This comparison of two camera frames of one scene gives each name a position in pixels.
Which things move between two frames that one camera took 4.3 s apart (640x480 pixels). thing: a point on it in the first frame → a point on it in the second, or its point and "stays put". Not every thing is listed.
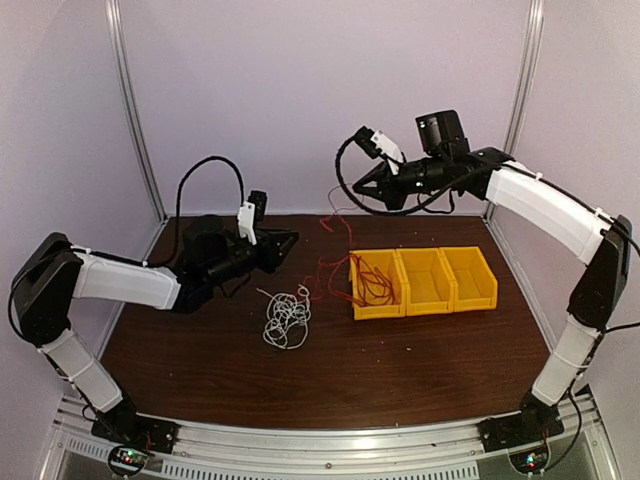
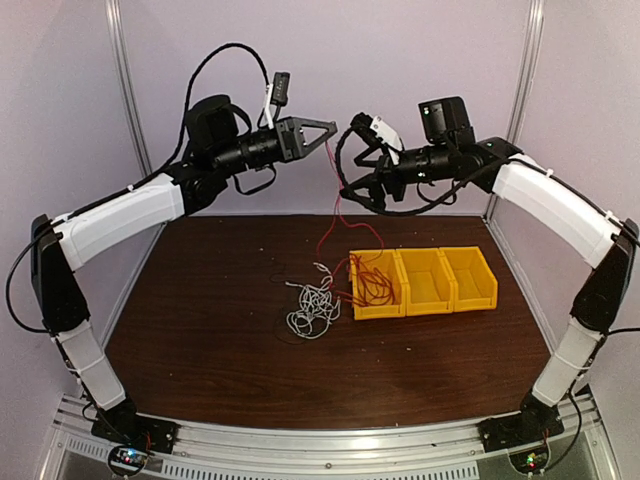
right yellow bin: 475,286 stays put
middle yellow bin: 429,285 stays put
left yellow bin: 377,282 stays put
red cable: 321,259 → 338,212
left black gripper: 268,244 → 289,134
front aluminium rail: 456,452 stays put
